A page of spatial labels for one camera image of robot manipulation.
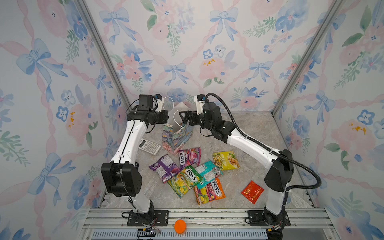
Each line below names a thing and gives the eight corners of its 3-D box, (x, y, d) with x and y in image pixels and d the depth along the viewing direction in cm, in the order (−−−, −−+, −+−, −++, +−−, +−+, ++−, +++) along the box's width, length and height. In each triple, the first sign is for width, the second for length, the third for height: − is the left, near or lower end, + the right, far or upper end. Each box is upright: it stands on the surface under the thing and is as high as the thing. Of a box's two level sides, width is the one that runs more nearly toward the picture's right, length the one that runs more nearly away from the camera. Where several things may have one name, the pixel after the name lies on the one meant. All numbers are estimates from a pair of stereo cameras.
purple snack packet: (164, 185, 86) (163, 183, 83) (150, 168, 92) (149, 165, 90) (181, 170, 91) (180, 168, 89) (166, 155, 97) (166, 153, 95)
